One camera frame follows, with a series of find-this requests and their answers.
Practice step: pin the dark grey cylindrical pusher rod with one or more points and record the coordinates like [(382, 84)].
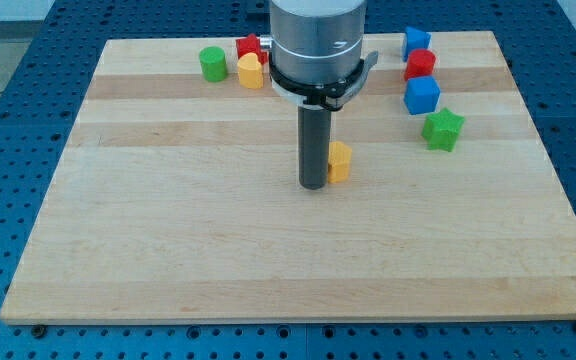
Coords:
[(313, 147)]

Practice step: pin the yellow hexagon block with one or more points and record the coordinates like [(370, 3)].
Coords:
[(339, 162)]

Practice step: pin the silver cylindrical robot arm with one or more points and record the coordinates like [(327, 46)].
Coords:
[(316, 63)]

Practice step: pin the red star block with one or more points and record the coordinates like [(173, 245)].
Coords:
[(251, 44)]

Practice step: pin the green star block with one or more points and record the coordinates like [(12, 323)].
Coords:
[(442, 129)]

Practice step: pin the yellow heart block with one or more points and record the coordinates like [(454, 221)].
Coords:
[(250, 71)]

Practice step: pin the blue cube block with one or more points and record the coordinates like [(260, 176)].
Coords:
[(421, 95)]

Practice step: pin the green cylinder block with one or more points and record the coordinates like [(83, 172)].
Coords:
[(213, 64)]

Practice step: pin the red cylinder block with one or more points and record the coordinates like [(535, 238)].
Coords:
[(420, 62)]

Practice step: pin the blue pentagon block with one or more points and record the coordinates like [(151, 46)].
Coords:
[(414, 39)]

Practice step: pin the light wooden board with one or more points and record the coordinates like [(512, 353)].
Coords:
[(177, 201)]

